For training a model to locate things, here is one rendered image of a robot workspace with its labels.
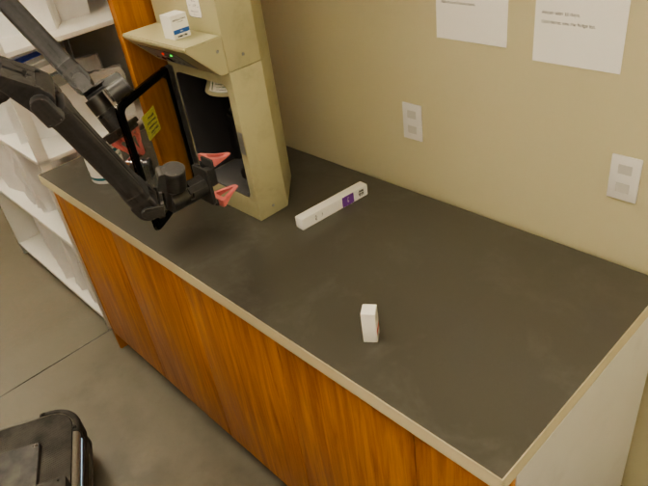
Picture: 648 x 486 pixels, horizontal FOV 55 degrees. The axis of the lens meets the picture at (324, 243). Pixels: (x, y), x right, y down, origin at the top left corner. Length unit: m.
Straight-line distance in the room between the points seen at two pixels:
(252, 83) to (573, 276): 0.98
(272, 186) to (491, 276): 0.72
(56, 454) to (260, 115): 1.38
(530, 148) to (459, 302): 0.45
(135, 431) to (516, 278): 1.71
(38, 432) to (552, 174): 1.95
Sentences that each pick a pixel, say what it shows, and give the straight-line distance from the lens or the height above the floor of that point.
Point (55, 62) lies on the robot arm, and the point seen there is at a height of 1.48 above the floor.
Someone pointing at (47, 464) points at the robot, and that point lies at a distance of 2.46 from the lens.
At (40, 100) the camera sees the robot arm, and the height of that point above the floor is 1.56.
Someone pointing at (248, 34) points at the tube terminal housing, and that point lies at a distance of 1.76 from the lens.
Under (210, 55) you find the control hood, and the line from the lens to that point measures 1.70.
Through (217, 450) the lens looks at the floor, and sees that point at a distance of 2.56.
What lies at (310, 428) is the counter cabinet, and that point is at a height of 0.57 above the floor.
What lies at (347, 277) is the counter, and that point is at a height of 0.94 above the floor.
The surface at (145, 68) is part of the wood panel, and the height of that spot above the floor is 1.38.
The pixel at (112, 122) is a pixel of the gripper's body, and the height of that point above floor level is 1.31.
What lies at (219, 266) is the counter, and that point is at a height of 0.94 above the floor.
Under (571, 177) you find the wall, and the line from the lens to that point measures 1.69.
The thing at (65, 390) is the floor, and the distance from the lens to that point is 3.07.
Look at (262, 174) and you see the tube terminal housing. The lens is 1.89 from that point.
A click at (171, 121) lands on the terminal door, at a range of 1.99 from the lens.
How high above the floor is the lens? 1.95
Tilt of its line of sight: 34 degrees down
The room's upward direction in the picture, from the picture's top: 9 degrees counter-clockwise
